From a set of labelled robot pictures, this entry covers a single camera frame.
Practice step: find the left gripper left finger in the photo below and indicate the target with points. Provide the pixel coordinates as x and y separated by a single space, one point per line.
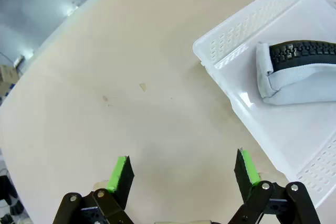
123 182

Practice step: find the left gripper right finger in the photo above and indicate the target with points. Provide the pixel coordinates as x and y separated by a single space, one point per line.
246 179

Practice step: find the white perforated plastic basket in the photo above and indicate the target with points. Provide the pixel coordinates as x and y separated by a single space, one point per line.
288 134

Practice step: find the grey pencil case black zipper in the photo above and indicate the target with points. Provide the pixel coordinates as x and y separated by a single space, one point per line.
296 83

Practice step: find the brown cardboard box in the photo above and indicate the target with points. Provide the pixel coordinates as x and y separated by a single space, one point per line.
8 73

